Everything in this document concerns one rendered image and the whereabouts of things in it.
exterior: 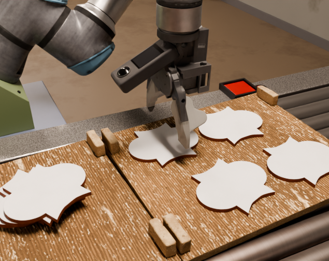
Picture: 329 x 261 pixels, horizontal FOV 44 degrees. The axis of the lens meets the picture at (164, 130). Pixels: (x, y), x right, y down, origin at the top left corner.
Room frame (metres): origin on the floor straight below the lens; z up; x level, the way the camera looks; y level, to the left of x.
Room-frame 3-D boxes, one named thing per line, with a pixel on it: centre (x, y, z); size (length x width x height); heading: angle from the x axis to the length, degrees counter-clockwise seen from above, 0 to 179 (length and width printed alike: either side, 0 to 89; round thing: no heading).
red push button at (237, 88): (0.91, -0.19, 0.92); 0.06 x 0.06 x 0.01; 24
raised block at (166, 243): (0.41, 0.00, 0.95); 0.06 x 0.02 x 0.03; 29
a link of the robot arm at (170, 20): (0.67, -0.02, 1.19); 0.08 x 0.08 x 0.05
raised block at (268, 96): (0.83, -0.24, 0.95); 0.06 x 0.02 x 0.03; 28
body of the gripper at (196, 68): (0.67, -0.03, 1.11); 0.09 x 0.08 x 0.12; 118
